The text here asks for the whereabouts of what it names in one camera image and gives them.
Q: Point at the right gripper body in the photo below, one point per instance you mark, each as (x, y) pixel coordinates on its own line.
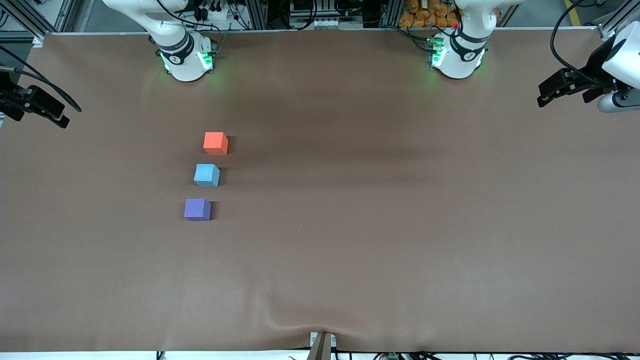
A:
(11, 100)

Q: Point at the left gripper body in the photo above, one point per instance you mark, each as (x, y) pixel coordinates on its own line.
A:
(596, 63)

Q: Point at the light blue foam block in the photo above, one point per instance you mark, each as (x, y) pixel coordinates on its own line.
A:
(206, 175)

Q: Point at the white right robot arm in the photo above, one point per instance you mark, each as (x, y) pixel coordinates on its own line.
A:
(182, 60)

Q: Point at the orange foam block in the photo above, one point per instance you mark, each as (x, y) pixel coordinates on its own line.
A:
(215, 142)

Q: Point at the purple foam block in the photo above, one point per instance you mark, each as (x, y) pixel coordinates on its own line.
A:
(196, 209)

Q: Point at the pile of orange packets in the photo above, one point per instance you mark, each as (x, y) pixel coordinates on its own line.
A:
(425, 15)

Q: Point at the white socket box with plugs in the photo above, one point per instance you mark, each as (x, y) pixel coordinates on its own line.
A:
(215, 12)

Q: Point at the white power strip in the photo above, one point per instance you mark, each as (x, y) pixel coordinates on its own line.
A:
(330, 23)

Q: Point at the large table cover mat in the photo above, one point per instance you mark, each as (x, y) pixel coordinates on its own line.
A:
(350, 225)

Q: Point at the small green connector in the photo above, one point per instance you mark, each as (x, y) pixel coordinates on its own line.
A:
(392, 357)

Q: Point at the aluminium frame strut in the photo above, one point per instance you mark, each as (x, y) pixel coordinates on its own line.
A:
(610, 25)
(27, 20)

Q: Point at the aluminium frame post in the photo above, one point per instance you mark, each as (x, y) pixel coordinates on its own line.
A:
(257, 15)
(391, 12)

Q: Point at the table edge mount post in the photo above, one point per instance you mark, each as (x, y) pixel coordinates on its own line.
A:
(320, 350)

